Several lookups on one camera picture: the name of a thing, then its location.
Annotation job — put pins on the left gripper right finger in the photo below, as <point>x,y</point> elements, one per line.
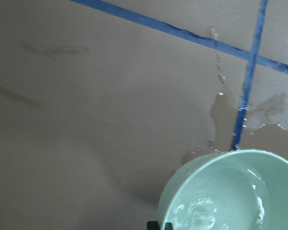
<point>168,226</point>

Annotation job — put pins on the mint green ceramic bowl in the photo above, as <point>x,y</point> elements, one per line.
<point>238,190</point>

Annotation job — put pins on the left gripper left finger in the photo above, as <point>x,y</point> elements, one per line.
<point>152,225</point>

